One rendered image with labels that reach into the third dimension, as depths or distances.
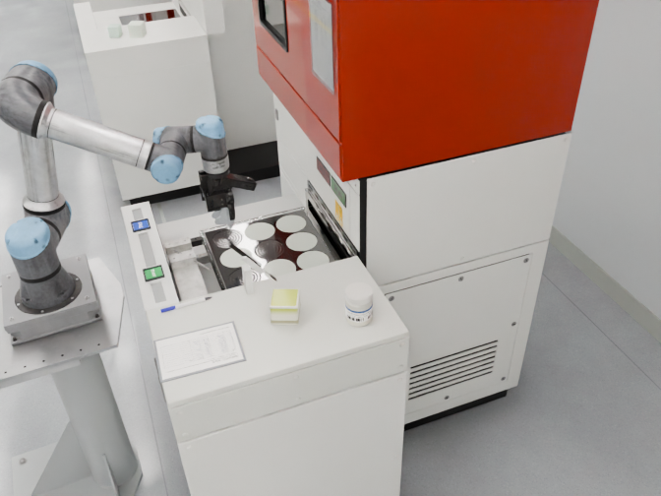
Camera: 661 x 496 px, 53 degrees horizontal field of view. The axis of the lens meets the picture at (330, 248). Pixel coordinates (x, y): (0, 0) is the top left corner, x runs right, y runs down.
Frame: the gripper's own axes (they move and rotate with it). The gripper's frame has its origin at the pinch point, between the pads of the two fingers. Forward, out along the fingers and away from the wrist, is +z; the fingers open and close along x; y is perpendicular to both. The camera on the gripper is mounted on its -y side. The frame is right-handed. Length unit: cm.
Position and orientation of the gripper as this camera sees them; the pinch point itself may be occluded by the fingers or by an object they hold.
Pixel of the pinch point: (231, 223)
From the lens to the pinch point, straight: 203.4
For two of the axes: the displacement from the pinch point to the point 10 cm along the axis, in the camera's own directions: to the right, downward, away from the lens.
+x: 4.0, 5.5, -7.4
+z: 0.3, 8.0, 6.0
